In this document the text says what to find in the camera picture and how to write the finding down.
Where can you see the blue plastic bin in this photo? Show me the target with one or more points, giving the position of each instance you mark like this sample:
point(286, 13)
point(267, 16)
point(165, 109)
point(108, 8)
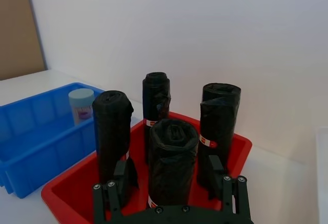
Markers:
point(30, 154)

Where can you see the white jar pale blue lid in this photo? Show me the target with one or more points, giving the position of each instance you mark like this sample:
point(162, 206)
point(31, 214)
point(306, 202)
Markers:
point(80, 106)

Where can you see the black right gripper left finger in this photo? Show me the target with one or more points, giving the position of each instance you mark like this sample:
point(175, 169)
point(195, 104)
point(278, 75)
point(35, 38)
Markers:
point(120, 183)

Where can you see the red plastic bin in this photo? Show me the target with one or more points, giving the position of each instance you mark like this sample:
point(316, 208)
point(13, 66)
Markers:
point(77, 190)

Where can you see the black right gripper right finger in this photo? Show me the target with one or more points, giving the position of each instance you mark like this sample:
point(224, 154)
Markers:
point(234, 195)

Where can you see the brown board panel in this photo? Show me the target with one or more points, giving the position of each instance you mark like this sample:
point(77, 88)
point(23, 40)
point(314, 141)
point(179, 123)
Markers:
point(15, 29)

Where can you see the black garbage bag roll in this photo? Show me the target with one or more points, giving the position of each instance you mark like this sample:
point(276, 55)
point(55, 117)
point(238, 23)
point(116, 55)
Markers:
point(171, 167)
point(155, 98)
point(217, 121)
point(111, 131)

